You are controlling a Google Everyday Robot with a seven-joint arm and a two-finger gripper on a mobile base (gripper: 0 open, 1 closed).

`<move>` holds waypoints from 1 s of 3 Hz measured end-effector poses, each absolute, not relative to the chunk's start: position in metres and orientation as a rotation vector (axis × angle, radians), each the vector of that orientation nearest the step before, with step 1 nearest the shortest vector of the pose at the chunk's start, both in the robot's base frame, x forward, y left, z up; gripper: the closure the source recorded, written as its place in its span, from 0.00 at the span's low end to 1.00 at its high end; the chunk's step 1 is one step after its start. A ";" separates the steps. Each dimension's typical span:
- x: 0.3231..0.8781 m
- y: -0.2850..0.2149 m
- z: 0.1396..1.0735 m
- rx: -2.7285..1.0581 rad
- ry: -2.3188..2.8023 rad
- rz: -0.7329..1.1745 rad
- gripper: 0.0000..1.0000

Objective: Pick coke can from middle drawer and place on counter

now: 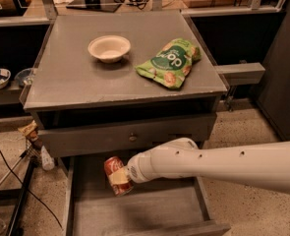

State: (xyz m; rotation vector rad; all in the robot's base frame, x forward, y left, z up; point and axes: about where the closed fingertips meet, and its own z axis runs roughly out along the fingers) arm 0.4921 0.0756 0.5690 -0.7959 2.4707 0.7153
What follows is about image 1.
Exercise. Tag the grey side shelf block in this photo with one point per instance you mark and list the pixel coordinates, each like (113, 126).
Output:
(241, 74)

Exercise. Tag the red coke can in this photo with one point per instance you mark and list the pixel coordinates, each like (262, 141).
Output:
(117, 176)

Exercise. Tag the black metal stand leg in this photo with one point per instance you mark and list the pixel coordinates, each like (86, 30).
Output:
(13, 228)

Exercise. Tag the green chip bag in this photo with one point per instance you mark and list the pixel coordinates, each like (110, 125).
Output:
(172, 64)

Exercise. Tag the white plastic bottle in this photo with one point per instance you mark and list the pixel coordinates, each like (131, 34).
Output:
(48, 162)

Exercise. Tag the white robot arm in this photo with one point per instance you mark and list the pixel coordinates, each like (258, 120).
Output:
(264, 166)

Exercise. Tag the brown snack packet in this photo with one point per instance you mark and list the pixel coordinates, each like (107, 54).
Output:
(31, 134)

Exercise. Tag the grey drawer cabinet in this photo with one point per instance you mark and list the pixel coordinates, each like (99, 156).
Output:
(73, 89)

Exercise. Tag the grey open middle drawer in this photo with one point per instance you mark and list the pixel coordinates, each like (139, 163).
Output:
(161, 207)

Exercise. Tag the grey upper drawer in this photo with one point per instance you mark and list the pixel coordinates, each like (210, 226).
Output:
(126, 135)

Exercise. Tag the black monitor stand base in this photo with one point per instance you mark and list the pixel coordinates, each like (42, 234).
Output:
(109, 6)

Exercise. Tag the grey glass bowl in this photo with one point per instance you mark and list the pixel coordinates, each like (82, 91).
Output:
(25, 77)

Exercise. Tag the white paper bowl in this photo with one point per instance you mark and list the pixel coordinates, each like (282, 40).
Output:
(109, 48)

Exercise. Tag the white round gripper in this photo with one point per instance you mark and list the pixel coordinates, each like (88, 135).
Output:
(136, 170)

